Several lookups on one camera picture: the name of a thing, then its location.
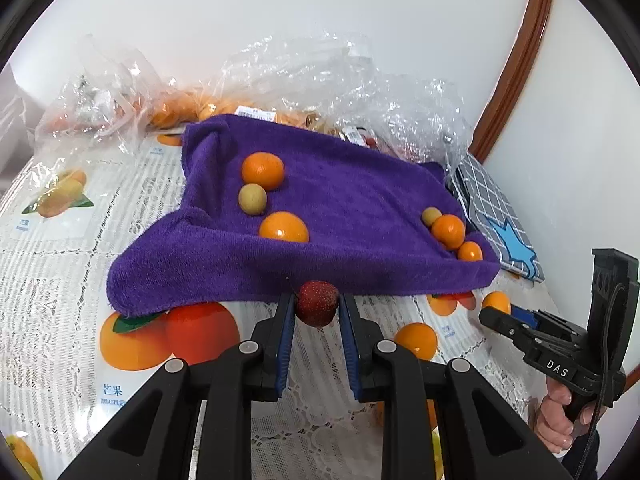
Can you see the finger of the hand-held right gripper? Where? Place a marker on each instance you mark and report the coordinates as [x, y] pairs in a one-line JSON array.
[[545, 325], [505, 327]]

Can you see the oval orange kumquat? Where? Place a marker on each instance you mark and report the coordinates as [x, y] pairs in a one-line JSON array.
[[496, 303]]

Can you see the large orange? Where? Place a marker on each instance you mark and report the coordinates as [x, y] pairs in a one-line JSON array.
[[448, 232], [263, 170], [416, 341]]

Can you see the tan longan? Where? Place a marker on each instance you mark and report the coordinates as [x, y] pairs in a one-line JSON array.
[[251, 199], [430, 215]]

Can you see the purple towel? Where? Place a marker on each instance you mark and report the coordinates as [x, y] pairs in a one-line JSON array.
[[350, 200]]

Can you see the small orange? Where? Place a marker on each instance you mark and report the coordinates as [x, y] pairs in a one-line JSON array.
[[470, 251]]

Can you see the brown wooden door frame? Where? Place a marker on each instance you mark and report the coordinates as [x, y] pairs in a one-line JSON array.
[[522, 60]]

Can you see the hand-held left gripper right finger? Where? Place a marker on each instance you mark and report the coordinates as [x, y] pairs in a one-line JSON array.
[[350, 345]]

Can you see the clear plastic bag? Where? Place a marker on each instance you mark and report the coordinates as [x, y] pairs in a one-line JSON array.
[[95, 95], [415, 115], [280, 70]]

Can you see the printed fruit tablecloth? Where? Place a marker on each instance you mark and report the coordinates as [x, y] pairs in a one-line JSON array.
[[60, 270]]

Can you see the person's right hand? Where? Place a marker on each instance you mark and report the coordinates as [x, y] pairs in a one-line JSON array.
[[552, 420]]

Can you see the pile of bagged oranges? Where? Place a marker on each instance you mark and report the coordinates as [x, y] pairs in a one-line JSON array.
[[175, 107]]

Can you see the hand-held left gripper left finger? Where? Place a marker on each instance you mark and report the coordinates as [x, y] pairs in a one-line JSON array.
[[286, 340]]

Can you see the grey checked cloth blue star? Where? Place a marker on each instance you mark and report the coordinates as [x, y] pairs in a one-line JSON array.
[[492, 200]]

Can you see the small red fruit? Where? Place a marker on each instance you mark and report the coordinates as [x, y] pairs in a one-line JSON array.
[[316, 303]]

